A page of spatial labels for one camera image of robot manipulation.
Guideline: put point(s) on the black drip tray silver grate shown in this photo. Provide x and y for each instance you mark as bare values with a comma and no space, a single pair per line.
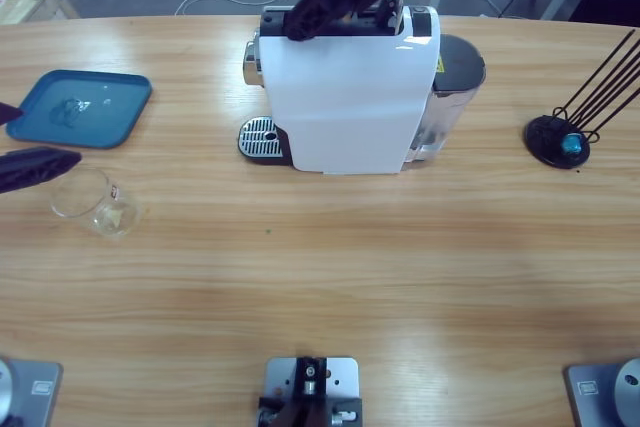
260,139

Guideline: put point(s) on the white capsule coffee machine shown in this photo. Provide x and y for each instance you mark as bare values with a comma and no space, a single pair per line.
345,97

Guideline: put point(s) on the blue coffee capsule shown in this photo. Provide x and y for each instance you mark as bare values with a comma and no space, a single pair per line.
571,143

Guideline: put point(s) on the teal plastic tray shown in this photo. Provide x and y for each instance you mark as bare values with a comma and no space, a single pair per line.
115,117

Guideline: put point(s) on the silver coffee machine lever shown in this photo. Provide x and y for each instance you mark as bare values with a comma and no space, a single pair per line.
401,2

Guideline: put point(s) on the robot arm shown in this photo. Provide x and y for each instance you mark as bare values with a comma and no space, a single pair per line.
30,392
600,392

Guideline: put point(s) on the black capsule holder with rods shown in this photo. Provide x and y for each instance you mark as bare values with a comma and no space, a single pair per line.
542,134

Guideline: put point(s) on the clear drinking glass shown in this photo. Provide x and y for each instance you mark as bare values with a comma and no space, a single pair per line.
117,217

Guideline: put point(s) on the clear water tank black lid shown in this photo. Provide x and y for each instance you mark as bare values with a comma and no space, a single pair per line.
457,67

